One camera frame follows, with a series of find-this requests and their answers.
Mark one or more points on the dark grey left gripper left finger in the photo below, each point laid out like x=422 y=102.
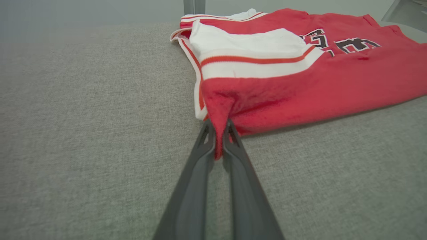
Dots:
x=190 y=200

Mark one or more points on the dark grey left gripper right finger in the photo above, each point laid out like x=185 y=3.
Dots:
x=247 y=206

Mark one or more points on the red jersey with white trim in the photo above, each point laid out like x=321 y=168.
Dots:
x=300 y=90

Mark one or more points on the grey fabric sofa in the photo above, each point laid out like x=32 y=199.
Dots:
x=83 y=133

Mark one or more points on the grey metal frame post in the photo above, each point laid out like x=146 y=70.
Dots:
x=194 y=6

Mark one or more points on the grey angled frame bar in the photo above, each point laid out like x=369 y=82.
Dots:
x=405 y=13

